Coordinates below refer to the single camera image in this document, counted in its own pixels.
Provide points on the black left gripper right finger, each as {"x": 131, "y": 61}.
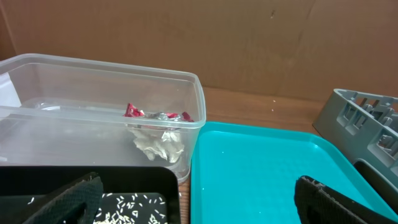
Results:
{"x": 319, "y": 204}

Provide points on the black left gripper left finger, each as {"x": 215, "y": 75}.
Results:
{"x": 75, "y": 202}

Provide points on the rice food scraps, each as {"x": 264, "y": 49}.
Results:
{"x": 132, "y": 208}

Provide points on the white napkin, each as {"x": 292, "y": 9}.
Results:
{"x": 165, "y": 144}

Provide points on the red snack wrapper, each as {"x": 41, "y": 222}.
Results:
{"x": 159, "y": 121}

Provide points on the black food waste tray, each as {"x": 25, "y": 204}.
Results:
{"x": 22, "y": 185}

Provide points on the grey dishwasher rack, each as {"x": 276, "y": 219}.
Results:
{"x": 363, "y": 127}

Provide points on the teal plastic tray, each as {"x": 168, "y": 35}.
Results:
{"x": 247, "y": 174}

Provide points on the clear plastic bin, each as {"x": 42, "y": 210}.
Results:
{"x": 61, "y": 111}

